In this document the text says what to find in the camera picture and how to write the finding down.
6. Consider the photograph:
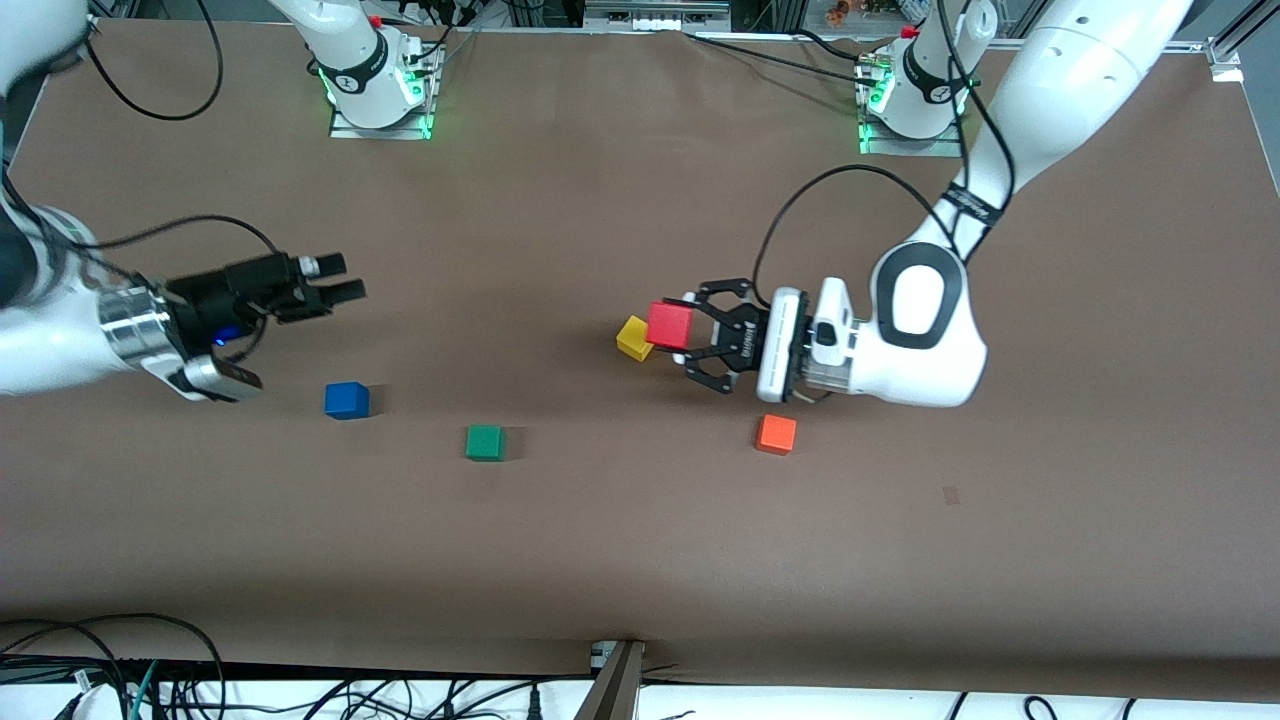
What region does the yellow wooden block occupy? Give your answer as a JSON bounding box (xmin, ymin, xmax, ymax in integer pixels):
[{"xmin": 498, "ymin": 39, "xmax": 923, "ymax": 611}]
[{"xmin": 616, "ymin": 315, "xmax": 657, "ymax": 362}]

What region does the black looping cable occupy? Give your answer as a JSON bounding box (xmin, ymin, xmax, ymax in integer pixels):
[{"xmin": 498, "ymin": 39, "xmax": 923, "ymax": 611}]
[{"xmin": 0, "ymin": 612, "xmax": 227, "ymax": 720}]

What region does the brown table mat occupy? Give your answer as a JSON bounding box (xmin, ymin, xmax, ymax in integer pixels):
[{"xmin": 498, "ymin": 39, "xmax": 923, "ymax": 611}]
[{"xmin": 0, "ymin": 18, "xmax": 1280, "ymax": 701}]

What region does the green cable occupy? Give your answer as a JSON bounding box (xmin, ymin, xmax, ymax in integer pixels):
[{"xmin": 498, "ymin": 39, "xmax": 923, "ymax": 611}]
[{"xmin": 125, "ymin": 660, "xmax": 161, "ymax": 720}]

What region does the black base cable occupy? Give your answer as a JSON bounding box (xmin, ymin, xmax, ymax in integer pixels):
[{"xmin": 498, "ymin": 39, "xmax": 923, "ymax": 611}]
[{"xmin": 685, "ymin": 30, "xmax": 886, "ymax": 86}]

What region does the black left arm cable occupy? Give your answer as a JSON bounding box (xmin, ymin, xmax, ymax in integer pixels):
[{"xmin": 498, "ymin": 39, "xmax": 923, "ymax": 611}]
[{"xmin": 752, "ymin": 0, "xmax": 1011, "ymax": 301}]

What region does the red wooden block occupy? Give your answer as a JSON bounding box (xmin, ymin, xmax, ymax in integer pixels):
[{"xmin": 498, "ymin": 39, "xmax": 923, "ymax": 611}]
[{"xmin": 646, "ymin": 300, "xmax": 696, "ymax": 351}]

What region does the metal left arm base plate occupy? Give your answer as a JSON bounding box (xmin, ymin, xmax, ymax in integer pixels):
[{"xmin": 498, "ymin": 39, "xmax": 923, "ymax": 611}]
[{"xmin": 857, "ymin": 55, "xmax": 967, "ymax": 158}]

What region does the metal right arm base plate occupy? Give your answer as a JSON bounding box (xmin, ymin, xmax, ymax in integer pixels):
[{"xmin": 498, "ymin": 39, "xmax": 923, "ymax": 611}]
[{"xmin": 328, "ymin": 40, "xmax": 442, "ymax": 141}]

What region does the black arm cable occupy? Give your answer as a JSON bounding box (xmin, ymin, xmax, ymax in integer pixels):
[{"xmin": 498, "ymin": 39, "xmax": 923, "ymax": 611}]
[
  {"xmin": 0, "ymin": 0, "xmax": 281, "ymax": 366},
  {"xmin": 752, "ymin": 0, "xmax": 1011, "ymax": 301}
]

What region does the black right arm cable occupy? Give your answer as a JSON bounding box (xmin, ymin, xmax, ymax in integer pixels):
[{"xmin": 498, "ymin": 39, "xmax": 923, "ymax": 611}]
[{"xmin": 0, "ymin": 0, "xmax": 281, "ymax": 366}]

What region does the silver metal box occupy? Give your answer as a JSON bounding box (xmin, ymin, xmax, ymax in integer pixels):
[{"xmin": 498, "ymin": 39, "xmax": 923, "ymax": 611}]
[{"xmin": 583, "ymin": 0, "xmax": 733, "ymax": 33}]

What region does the aluminium frame corner bracket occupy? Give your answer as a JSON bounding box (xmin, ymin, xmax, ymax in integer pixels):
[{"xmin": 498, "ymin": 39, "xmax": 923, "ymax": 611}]
[{"xmin": 1205, "ymin": 35, "xmax": 1248, "ymax": 83}]

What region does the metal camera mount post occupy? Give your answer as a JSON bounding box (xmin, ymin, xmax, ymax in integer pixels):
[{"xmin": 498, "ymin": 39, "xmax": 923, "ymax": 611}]
[{"xmin": 573, "ymin": 640, "xmax": 647, "ymax": 720}]

